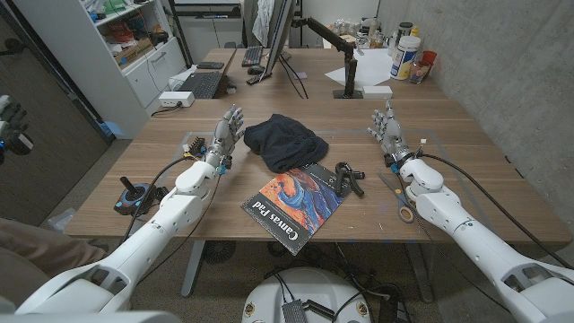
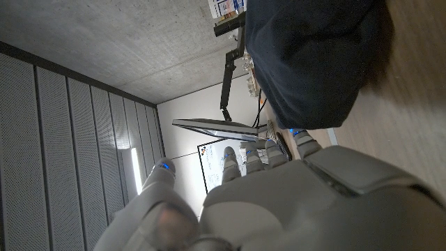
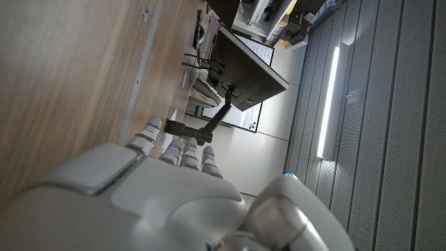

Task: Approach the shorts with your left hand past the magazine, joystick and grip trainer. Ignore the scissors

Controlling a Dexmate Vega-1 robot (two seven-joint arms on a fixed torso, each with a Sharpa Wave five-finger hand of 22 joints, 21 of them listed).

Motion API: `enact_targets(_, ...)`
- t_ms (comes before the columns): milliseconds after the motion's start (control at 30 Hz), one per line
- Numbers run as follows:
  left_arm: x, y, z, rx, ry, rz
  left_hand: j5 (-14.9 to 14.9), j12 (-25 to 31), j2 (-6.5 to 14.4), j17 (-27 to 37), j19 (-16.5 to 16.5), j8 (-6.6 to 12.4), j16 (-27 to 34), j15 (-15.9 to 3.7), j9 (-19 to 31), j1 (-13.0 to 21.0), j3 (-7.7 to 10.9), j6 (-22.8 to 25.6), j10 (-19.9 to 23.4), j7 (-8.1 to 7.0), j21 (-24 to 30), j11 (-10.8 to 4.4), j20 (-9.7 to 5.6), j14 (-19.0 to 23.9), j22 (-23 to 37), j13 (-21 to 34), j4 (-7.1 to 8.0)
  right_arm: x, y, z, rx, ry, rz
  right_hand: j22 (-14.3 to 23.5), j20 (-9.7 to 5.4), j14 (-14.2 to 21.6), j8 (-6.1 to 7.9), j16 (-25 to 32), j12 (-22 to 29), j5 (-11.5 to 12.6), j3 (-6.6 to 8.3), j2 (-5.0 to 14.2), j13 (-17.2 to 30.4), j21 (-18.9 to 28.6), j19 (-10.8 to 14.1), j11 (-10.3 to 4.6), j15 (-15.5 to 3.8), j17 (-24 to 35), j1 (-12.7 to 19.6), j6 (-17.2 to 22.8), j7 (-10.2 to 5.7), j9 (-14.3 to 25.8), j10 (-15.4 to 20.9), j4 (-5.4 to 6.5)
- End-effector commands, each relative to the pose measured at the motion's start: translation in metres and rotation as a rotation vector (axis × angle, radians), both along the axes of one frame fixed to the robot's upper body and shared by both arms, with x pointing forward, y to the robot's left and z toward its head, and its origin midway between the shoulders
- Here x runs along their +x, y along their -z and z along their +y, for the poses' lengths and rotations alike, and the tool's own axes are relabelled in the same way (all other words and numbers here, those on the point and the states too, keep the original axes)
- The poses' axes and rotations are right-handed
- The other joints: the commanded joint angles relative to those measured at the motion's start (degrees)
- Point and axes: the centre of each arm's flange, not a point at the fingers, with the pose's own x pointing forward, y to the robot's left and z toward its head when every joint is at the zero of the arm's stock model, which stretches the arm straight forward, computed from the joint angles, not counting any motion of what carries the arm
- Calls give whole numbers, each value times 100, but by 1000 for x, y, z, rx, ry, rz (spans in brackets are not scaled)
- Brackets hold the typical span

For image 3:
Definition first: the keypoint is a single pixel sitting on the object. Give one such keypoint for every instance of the black computer monitor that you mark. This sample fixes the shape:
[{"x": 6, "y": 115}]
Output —
[{"x": 247, "y": 73}]

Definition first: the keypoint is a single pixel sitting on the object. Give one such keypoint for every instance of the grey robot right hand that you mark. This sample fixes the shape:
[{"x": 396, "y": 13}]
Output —
[{"x": 157, "y": 202}]

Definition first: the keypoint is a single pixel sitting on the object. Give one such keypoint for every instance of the white cloth on chair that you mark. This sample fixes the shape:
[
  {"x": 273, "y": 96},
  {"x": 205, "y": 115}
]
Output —
[{"x": 200, "y": 76}]

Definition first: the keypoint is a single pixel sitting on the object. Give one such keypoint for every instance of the purple sticky note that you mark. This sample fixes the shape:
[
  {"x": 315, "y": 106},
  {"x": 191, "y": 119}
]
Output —
[{"x": 183, "y": 79}]

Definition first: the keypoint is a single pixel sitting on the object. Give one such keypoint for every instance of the white shelf cabinet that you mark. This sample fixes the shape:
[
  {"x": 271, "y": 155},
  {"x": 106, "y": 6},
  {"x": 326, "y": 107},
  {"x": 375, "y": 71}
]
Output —
[{"x": 258, "y": 14}]

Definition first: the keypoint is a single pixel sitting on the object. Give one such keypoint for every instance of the ceiling light strip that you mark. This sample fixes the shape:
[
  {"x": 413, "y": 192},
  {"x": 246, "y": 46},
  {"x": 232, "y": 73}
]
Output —
[{"x": 327, "y": 104}]

